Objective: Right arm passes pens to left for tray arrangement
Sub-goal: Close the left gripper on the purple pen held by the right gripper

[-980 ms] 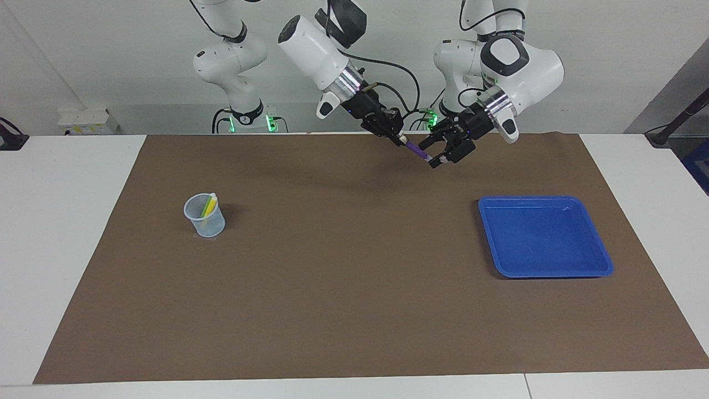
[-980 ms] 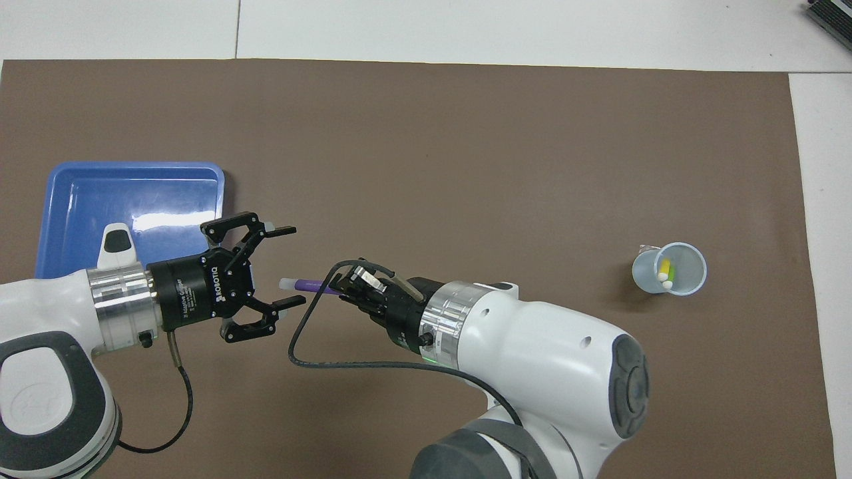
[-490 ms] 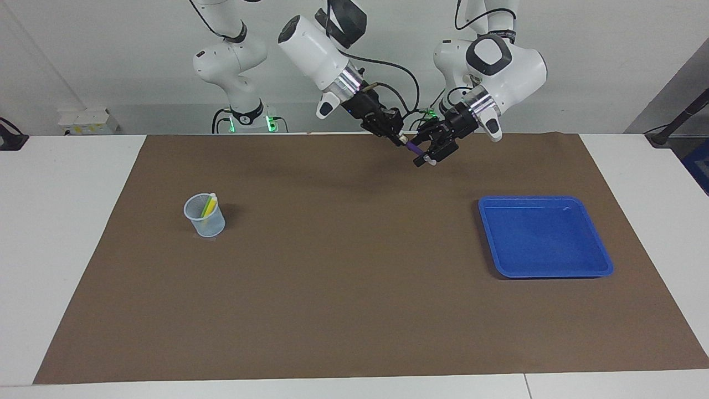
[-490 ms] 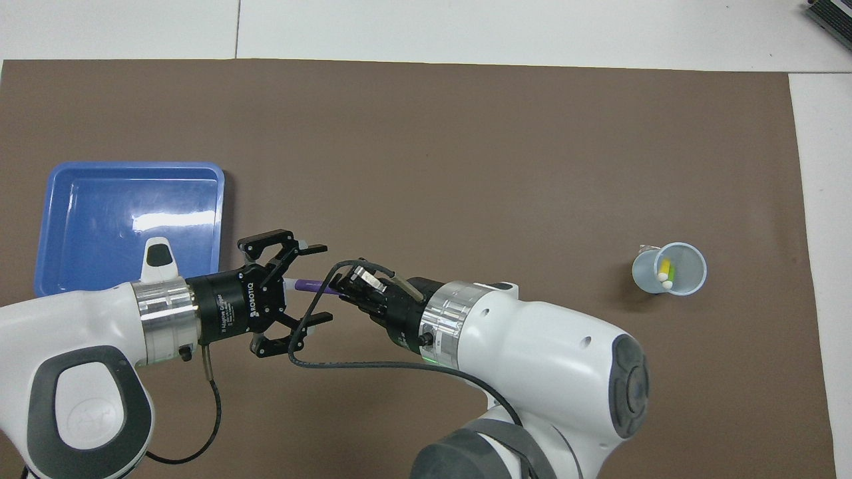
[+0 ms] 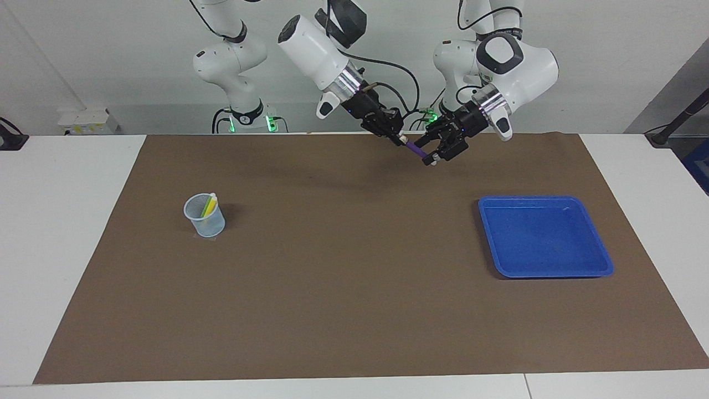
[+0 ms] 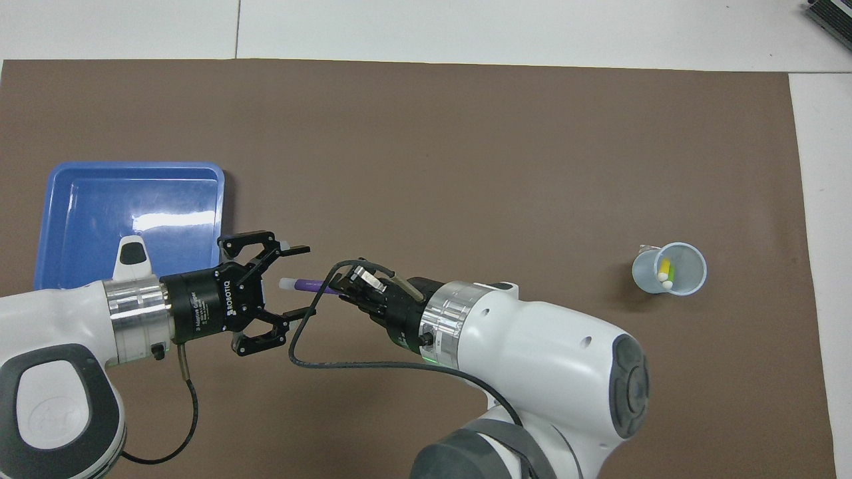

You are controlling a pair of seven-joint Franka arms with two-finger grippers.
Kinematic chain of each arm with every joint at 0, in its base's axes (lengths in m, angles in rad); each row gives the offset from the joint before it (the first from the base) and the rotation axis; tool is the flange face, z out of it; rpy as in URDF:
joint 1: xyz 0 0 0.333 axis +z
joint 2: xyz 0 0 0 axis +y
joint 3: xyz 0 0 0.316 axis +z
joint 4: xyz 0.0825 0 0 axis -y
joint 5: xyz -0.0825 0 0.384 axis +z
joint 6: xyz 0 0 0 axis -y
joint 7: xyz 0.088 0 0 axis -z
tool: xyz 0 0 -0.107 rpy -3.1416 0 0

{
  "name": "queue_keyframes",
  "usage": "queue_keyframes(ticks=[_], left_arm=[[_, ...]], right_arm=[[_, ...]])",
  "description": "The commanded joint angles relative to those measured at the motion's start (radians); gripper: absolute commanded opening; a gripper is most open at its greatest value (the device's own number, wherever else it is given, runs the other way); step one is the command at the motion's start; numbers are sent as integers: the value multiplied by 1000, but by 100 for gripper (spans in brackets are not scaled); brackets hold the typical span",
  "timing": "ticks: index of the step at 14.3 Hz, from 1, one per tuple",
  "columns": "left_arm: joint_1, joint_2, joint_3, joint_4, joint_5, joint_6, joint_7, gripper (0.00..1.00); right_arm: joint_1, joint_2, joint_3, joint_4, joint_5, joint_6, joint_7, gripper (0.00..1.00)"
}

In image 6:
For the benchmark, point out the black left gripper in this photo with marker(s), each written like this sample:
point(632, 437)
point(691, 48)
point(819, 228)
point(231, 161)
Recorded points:
point(200, 306)

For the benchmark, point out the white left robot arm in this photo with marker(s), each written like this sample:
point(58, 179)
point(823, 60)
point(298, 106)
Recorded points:
point(53, 332)

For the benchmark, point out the translucent plastic cup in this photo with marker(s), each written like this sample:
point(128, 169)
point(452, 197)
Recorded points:
point(644, 273)

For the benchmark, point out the brown table mat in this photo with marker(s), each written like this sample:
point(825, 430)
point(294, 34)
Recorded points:
point(466, 166)

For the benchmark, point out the yellow marker pen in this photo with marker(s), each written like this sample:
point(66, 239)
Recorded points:
point(664, 267)

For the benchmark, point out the purple marker pen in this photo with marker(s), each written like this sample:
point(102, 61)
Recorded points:
point(306, 285)

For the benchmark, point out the blue plastic tray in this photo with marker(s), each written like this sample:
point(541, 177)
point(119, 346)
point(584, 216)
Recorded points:
point(86, 219)

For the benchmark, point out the dark ribbed device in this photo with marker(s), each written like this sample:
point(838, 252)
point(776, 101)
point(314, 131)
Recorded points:
point(832, 16)

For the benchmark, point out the green marker pen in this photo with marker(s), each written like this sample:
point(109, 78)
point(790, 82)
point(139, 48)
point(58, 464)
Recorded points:
point(671, 274)

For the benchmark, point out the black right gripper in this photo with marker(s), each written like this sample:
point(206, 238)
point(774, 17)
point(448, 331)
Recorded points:
point(403, 319)

